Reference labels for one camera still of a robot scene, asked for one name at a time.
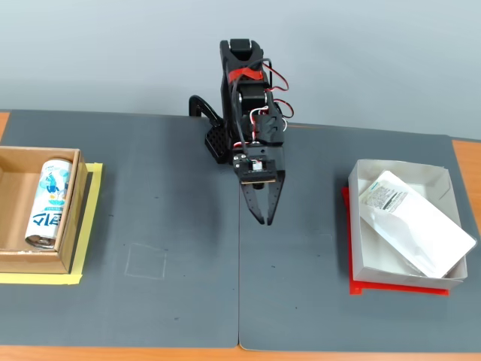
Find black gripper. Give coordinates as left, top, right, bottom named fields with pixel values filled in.
left=231, top=144, right=288, bottom=226

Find white packaged sandwich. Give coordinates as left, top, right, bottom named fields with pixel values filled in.
left=358, top=170, right=477, bottom=279

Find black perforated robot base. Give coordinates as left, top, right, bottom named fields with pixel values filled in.
left=204, top=123, right=231, bottom=165

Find red tape on arm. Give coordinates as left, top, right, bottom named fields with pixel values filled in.
left=227, top=67, right=265, bottom=83

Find gray paper box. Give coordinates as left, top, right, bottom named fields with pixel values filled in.
left=347, top=159, right=469, bottom=290

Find brown cardboard box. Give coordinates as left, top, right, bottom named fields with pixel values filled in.
left=0, top=146, right=89, bottom=275

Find dark gray table mat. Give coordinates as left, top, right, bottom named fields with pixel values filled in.
left=0, top=109, right=241, bottom=349
left=238, top=122, right=481, bottom=354

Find black table clamp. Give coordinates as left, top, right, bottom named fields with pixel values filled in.
left=188, top=95, right=222, bottom=131

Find red tray base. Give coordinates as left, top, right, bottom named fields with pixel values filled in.
left=340, top=187, right=451, bottom=298

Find yellow tape marker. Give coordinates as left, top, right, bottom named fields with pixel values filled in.
left=0, top=162, right=104, bottom=286

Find white blue drink can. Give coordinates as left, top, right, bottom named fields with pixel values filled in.
left=25, top=158, right=74, bottom=250

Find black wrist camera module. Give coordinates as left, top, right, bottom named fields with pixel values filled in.
left=234, top=153, right=277, bottom=190

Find black camera cable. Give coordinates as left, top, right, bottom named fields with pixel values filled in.
left=230, top=58, right=272, bottom=156

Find red white gripper servo wire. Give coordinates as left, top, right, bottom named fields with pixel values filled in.
left=232, top=107, right=270, bottom=150

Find red black arm servo wires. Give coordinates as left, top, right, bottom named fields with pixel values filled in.
left=262, top=62, right=296, bottom=129

